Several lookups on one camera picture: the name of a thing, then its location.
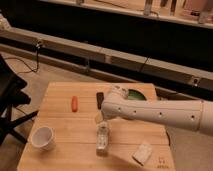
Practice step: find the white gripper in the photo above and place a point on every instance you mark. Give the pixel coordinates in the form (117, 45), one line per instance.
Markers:
(99, 118)

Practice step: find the clear plastic bottle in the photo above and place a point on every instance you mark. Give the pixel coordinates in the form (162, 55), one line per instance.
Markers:
(102, 138)

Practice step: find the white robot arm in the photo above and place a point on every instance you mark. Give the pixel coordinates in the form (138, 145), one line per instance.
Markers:
(193, 115)

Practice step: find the black rectangular block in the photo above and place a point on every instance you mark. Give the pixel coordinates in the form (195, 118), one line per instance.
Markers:
(100, 98)

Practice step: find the orange carrot toy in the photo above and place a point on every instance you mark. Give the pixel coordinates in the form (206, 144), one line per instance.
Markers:
(74, 104)

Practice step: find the green bowl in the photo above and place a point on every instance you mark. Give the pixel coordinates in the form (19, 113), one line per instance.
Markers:
(135, 95)

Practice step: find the white sponge block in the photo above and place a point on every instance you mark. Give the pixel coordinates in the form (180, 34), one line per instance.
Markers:
(143, 153)

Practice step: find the white paper cup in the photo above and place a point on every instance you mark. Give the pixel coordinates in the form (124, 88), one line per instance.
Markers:
(43, 138)

